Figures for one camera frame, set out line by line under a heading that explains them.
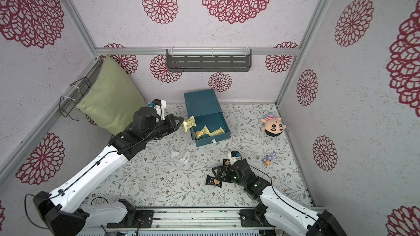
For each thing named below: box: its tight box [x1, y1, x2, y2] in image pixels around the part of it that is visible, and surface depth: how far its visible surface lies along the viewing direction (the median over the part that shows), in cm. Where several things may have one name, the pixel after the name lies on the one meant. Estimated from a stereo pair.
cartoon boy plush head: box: [260, 111, 287, 138], surface depth 101 cm
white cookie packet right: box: [179, 151, 190, 164], surface depth 94 cm
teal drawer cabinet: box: [183, 88, 223, 118], surface depth 94 cm
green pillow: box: [76, 55, 147, 135], surface depth 82 cm
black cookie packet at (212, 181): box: [205, 174, 223, 189], surface depth 85 cm
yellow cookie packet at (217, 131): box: [208, 126, 226, 137], surface depth 87 cm
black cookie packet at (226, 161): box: [222, 158, 231, 167], surface depth 92 cm
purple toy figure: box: [261, 152, 277, 166], surface depth 92 cm
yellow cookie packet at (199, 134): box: [194, 125, 211, 140], surface depth 86 cm
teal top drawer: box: [193, 111, 231, 147], surface depth 89 cm
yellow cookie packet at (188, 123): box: [182, 115, 197, 133], surface depth 74 cm
